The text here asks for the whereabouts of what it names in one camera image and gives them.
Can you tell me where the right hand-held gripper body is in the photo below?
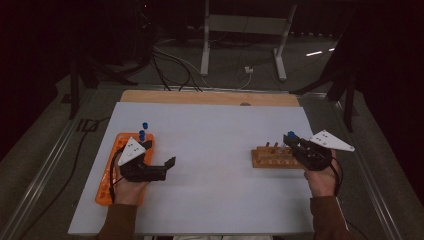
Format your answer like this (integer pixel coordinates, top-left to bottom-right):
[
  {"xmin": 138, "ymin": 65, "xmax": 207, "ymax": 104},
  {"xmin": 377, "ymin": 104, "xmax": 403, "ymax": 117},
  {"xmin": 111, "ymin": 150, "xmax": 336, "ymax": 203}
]
[{"xmin": 293, "ymin": 129, "xmax": 356, "ymax": 172}]

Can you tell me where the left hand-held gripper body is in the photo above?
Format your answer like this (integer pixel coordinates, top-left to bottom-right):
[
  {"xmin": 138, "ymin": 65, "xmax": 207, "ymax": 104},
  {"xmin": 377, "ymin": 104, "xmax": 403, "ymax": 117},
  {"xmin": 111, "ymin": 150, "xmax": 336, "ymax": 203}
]
[{"xmin": 117, "ymin": 136, "xmax": 168, "ymax": 183}]

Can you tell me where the wooden tube rack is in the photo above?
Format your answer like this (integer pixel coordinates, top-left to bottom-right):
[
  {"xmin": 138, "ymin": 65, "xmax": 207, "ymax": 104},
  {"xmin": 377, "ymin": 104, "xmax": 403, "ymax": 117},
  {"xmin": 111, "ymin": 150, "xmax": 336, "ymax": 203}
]
[{"xmin": 250, "ymin": 141, "xmax": 306, "ymax": 170}]

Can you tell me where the orange plastic tube rack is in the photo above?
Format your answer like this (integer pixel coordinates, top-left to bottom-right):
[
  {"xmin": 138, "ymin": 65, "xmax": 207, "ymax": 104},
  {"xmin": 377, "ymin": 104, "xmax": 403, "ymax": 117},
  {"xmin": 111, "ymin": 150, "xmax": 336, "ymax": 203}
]
[{"xmin": 94, "ymin": 132, "xmax": 155, "ymax": 207}]

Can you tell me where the person's left hand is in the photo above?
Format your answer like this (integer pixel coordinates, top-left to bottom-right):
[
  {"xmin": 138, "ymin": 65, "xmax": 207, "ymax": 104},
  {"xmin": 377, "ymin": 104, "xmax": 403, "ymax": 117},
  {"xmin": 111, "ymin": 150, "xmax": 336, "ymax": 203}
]
[{"xmin": 111, "ymin": 159, "xmax": 149, "ymax": 207}]

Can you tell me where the person's right hand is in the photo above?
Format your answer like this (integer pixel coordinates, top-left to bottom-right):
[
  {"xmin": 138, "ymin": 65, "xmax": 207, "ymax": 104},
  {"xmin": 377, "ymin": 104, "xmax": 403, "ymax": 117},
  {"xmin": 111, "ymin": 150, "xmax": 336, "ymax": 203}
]
[{"xmin": 303, "ymin": 149, "xmax": 343, "ymax": 198}]

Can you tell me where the white table sheet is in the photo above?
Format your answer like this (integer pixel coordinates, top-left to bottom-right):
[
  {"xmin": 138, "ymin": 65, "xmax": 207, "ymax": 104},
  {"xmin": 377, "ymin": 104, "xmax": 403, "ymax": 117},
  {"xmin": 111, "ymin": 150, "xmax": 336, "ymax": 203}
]
[{"xmin": 67, "ymin": 101, "xmax": 349, "ymax": 236}]

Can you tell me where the black metal stand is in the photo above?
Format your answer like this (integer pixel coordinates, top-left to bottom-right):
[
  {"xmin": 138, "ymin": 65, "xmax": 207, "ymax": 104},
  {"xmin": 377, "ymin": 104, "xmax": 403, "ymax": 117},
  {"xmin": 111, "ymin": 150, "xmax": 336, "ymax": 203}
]
[
  {"xmin": 289, "ymin": 33, "xmax": 357, "ymax": 133},
  {"xmin": 68, "ymin": 49, "xmax": 139, "ymax": 120}
]

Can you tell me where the dark equipment rack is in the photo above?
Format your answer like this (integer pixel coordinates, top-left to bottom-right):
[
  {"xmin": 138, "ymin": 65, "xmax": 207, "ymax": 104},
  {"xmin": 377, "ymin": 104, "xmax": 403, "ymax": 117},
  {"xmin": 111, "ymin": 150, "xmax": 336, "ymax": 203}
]
[{"xmin": 134, "ymin": 0, "xmax": 156, "ymax": 68}]

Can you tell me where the white metal stand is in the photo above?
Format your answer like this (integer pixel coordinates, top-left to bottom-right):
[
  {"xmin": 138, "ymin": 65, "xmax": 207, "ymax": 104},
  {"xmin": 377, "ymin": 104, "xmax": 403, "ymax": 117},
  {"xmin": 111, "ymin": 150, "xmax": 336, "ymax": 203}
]
[{"xmin": 199, "ymin": 0, "xmax": 298, "ymax": 82}]

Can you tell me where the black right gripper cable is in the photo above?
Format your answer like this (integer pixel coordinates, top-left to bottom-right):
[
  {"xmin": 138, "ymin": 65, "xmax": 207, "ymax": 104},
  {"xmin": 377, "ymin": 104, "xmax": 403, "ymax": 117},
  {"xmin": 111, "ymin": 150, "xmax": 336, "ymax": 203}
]
[{"xmin": 329, "ymin": 156, "xmax": 344, "ymax": 198}]

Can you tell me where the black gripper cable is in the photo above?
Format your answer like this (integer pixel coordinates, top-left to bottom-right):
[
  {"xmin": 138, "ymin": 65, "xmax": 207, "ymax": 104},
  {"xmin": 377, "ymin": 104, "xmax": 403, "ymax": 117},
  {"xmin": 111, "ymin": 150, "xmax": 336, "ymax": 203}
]
[
  {"xmin": 108, "ymin": 148, "xmax": 126, "ymax": 204},
  {"xmin": 329, "ymin": 156, "xmax": 344, "ymax": 198}
]

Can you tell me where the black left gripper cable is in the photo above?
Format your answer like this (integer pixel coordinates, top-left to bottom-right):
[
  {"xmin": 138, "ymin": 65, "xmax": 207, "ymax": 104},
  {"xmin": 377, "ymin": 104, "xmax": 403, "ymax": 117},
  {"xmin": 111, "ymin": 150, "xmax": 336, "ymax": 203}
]
[{"xmin": 108, "ymin": 148, "xmax": 126, "ymax": 204}]

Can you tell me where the metal floor rail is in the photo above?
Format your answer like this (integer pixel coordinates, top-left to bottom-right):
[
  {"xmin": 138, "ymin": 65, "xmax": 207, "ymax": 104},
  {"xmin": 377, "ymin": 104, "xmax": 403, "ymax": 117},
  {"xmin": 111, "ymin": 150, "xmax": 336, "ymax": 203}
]
[
  {"xmin": 329, "ymin": 98, "xmax": 404, "ymax": 240},
  {"xmin": 0, "ymin": 88, "xmax": 98, "ymax": 240}
]

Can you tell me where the long black floor cable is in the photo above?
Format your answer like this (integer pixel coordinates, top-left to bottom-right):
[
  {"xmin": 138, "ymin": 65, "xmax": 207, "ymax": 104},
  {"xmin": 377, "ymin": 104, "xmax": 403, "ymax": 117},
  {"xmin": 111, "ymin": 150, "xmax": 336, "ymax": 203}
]
[{"xmin": 16, "ymin": 116, "xmax": 113, "ymax": 240}]

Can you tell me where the short white cable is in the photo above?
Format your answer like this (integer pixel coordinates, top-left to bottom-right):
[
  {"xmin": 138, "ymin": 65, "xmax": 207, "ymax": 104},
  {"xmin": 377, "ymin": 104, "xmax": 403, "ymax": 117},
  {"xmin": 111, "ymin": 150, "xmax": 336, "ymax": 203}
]
[{"xmin": 236, "ymin": 71, "xmax": 253, "ymax": 90}]

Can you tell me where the long white cable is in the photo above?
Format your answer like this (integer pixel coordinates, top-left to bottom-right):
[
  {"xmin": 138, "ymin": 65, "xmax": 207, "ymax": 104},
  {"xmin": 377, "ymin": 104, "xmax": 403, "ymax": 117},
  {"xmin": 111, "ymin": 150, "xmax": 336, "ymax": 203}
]
[{"xmin": 152, "ymin": 44, "xmax": 214, "ymax": 89}]

